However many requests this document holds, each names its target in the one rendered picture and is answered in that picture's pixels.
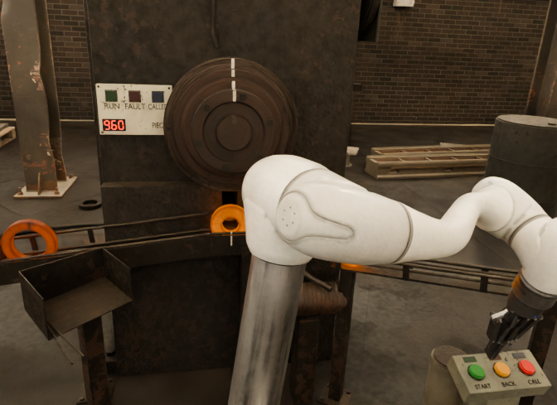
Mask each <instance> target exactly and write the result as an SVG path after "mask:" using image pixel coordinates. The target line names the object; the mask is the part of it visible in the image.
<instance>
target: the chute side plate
mask: <svg viewBox="0 0 557 405"><path fill-rule="evenodd" d="M230 236H232V245H230ZM242 248H248V245H247V243H246V234H236V235H211V236H204V237H197V238H191V239H179V240H173V241H167V242H160V243H148V244H142V245H135V246H129V247H122V248H111V249H106V250H107V251H108V252H110V253H111V254H113V255H114V256H115V257H116V258H117V259H118V260H120V261H121V262H122V263H124V264H125V265H126V266H128V267H129V268H133V267H139V266H146V265H152V264H158V263H169V262H176V261H181V260H187V259H193V258H204V257H211V256H230V255H242ZM76 254H78V253H73V254H67V255H61V256H55V257H48V258H36V259H30V260H23V261H17V262H10V263H0V286H2V285H8V284H15V283H20V278H19V273H18V271H21V270H24V269H28V268H33V267H35V266H39V265H42V264H45V263H50V262H53V261H56V260H59V259H62V258H67V257H70V256H73V255H76Z"/></svg>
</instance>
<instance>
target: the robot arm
mask: <svg viewBox="0 0 557 405"><path fill-rule="evenodd" d="M242 200H243V203H244V211H245V232H246V243H247V245H248V247H249V250H250V252H251V253H252V257H251V262H250V267H249V277H248V282H247V287H246V293H245V303H244V308H243V313H242V318H241V324H240V333H239V339H238V345H237V350H236V355H235V364H234V370H233V375H232V380H231V385H230V396H229V401H228V405H279V404H280V399H281V395H282V391H283V382H284V378H285V374H286V368H287V364H288V356H289V351H290V347H291V343H292V338H293V330H294V326H295V321H296V316H297V312H298V303H299V299H300V295H301V290H302V285H303V278H304V273H305V268H306V264H307V263H308V262H309V261H310V260H311V259H312V258H317V259H321V260H326V261H331V262H336V263H348V264H355V265H376V264H396V263H405V262H412V261H419V260H429V259H437V258H446V257H448V256H451V255H454V254H455V253H458V252H459V251H460V250H462V249H463V248H464V247H465V246H466V245H467V243H468V241H469V240H470V238H471V236H472V232H473V230H474V228H475V225H476V226H477V227H478V228H480V229H483V230H485V231H487V232H488V233H489V234H491V235H493V236H494V237H496V238H497V239H502V240H503V241H505V242H506V243H507V244H508V245H509V246H510V247H511V248H512V249H513V250H514V252H515V253H516V256H517V257H518V258H519V260H520V263H521V265H522V268H521V270H520V271H519V273H518V274H517V276H516V278H515V279H514V281H513V283H512V286H511V287H512V290H511V292H510V293H509V295H508V297H507V304H506V306H504V307H503V308H502V309H501V312H499V313H495V312H494V311H492V312H490V317H491V319H490V321H489V325H488V327H487V333H486V335H487V337H488V339H489V342H488V343H487V346H486V347H485V349H484V350H485V352H486V354H487V357H488V358H489V359H495V358H496V357H497V356H498V355H499V354H500V352H501V350H502V349H503V348H504V347H505V345H506V344H507V345H508V346H509V345H512V343H511V340H514V341H517V340H519V339H520V338H521V337H522V336H523V335H524V334H525V333H526V332H527V331H528V330H529V329H530V328H531V327H532V326H533V325H534V324H536V323H537V322H539V321H541V320H543V319H544V317H543V316H542V313H543V312H544V311H545V310H547V309H549V308H551V307H552V306H553V305H554V304H555V303H556V301H557V217H556V218H554V219H551V218H550V217H549V216H548V215H547V214H546V213H545V212H544V211H543V209H542V208H541V207H540V206H539V205H538V204H537V203H536V202H535V201H534V200H533V199H532V198H531V197H530V196H529V195H528V194H526V193H525V192H524V191H523V190H522V189H521V188H520V187H518V186H517V185H515V184H514V183H512V182H510V181H508V180H505V179H503V178H500V177H494V176H492V177H488V178H485V179H483V180H481V181H479V182H478V183H477V184H476V185H475V186H474V187H473V189H472V193H467V194H465V195H462V196H460V197H459V198H458V199H457V200H456V201H455V202H454V203H453V204H452V206H451V207H450V208H449V210H448V211H447V212H446V214H445V215H444V216H443V218H442V219H435V218H432V217H430V216H427V215H425V214H423V213H420V212H418V211H417V210H414V209H412V208H410V207H408V206H407V205H404V204H402V203H400V202H398V201H395V200H391V199H388V198H385V197H384V196H381V195H377V194H376V193H372V192H368V191H367V190H366V189H365V188H363V187H361V186H359V185H357V184H355V183H353V182H351V181H349V180H347V179H345V178H344V177H342V176H339V175H338V174H336V173H334V172H332V171H329V170H328V169H327V168H326V167H324V166H322V165H320V164H318V163H316V162H313V161H310V160H308V159H305V158H302V157H296V156H293V155H273V156H270V157H266V158H263V159H261V160H259V161H258V162H256V163H255V164H254V165H253V166H252V167H251V168H250V169H249V170H248V171H247V173H246V175H245V178H244V181H243V185H242ZM516 334H517V335H516Z"/></svg>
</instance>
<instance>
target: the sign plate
mask: <svg viewBox="0 0 557 405"><path fill-rule="evenodd" d="M106 90H108V91H116V95H117V101H106V94H105V91H106ZM129 91H139V93H140V102H130V101H129ZM153 92H162V98H163V102H153ZM171 92H172V86H171V85H156V84H96V94H97V104H98V114H99V131H100V134H117V135H164V131H163V117H164V112H165V108H166V105H167V101H168V99H169V96H170V94H171ZM105 120H109V122H105ZM112 120H115V122H112ZM119 121H123V122H124V125H123V122H119ZM104 122H105V124H109V126H110V129H109V130H106V128H109V126H105V124H104ZM111 122H112V124H111ZM118 122H119V124H118ZM113 124H115V125H116V126H117V128H116V126H113ZM111 126H113V128H116V130H113V128H112V127H111ZM123 126H124V129H123ZM119 128H122V129H123V130H119Z"/></svg>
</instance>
